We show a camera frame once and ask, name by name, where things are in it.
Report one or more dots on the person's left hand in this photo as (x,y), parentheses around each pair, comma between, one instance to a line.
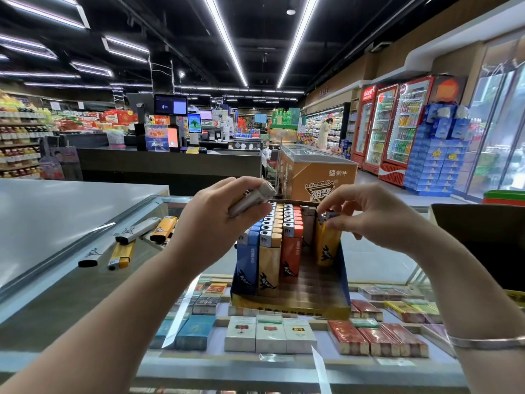
(205,225)

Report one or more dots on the person's right hand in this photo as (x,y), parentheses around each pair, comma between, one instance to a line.
(381,221)

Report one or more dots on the person's left thumb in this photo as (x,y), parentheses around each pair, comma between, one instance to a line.
(252,219)

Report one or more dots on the person's right fingers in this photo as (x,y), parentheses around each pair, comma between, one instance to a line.
(348,201)

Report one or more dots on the grey lighter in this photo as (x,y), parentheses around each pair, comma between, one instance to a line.
(251,201)

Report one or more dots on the yellow lighter with black print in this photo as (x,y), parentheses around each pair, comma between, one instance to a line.
(328,250)

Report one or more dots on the person's right forearm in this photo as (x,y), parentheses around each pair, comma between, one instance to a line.
(471,303)

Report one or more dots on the person's left forearm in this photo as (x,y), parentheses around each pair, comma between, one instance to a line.
(102,324)

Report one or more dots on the orange chest freezer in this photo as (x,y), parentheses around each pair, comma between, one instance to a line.
(316,176)

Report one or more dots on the rows of assorted lighters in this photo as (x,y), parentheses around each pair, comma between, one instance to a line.
(268,258)

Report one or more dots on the red beverage cooler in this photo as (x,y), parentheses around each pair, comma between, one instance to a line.
(381,131)
(406,131)
(361,127)

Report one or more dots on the open refrigerated shelves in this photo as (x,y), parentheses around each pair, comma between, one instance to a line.
(326,125)

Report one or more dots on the stack of blue boxes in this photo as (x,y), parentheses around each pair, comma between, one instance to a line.
(434,159)

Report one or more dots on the cardboard lighter display box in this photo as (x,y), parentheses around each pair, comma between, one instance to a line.
(324,299)

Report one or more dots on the black checkout counter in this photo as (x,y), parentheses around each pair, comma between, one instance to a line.
(164,166)

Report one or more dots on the green bottle display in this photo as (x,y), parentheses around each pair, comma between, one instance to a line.
(285,117)

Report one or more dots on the small customer display screen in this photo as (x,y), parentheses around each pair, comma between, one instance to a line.
(195,123)

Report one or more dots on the checkout terminal with orange screen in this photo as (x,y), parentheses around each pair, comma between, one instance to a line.
(173,137)

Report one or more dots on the white lighter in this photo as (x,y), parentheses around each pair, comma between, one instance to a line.
(137,230)
(92,257)

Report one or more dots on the display of cigarette packs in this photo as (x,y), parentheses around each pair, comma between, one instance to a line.
(270,334)

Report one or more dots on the blue poster sign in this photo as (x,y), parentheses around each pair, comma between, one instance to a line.
(157,138)

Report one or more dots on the black box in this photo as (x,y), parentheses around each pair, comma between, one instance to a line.
(480,242)

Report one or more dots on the black overhead monitor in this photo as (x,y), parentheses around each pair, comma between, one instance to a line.
(170,105)

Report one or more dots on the glass display counter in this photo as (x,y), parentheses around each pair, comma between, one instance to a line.
(246,371)

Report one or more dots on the green and red crate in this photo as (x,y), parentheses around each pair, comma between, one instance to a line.
(504,198)

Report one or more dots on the glass entrance doors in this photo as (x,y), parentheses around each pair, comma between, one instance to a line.
(496,127)

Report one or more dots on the red gift boxes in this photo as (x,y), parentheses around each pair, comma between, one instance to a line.
(119,117)

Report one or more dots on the ceiling light strips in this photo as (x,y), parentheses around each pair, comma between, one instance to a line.
(223,36)

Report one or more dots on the shelf of bottled drinks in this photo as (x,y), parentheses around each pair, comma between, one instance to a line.
(20,139)

